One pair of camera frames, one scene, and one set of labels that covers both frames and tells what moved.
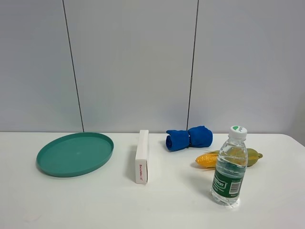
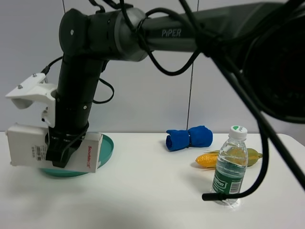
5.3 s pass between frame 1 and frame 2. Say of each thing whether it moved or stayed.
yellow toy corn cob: stayed
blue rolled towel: stayed
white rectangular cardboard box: moved
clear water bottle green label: stayed
